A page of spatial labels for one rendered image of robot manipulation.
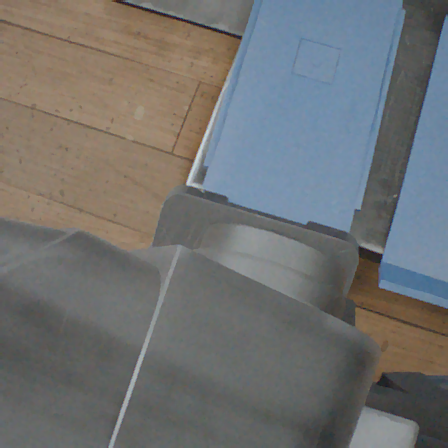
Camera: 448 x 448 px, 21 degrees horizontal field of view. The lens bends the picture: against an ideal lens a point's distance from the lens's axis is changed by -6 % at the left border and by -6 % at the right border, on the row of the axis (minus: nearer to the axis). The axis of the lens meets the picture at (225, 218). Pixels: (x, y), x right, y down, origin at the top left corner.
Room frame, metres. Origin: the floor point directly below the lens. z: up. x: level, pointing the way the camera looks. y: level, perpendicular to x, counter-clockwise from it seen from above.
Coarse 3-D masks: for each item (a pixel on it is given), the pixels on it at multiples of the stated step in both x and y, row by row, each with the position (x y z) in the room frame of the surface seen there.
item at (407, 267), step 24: (432, 72) 0.24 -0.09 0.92; (432, 96) 0.22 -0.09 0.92; (432, 120) 0.21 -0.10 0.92; (432, 144) 0.20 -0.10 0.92; (408, 168) 0.18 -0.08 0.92; (432, 168) 0.19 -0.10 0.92; (408, 192) 0.17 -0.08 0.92; (432, 192) 0.17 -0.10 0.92; (408, 216) 0.16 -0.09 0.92; (432, 216) 0.16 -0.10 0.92; (408, 240) 0.15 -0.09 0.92; (432, 240) 0.15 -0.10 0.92; (384, 264) 0.14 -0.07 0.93; (408, 264) 0.14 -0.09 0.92; (432, 264) 0.14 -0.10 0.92; (384, 288) 0.12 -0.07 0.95; (408, 288) 0.12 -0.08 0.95; (432, 288) 0.12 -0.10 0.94
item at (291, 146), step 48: (288, 0) 0.27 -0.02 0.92; (336, 0) 0.27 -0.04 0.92; (384, 0) 0.27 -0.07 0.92; (288, 48) 0.24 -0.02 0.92; (336, 48) 0.24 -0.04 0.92; (384, 48) 0.25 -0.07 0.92; (240, 96) 0.21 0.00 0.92; (288, 96) 0.21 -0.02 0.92; (336, 96) 0.22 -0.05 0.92; (240, 144) 0.19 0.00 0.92; (288, 144) 0.19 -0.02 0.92; (336, 144) 0.19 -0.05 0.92; (240, 192) 0.16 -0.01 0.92; (288, 192) 0.17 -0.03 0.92; (336, 192) 0.17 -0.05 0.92
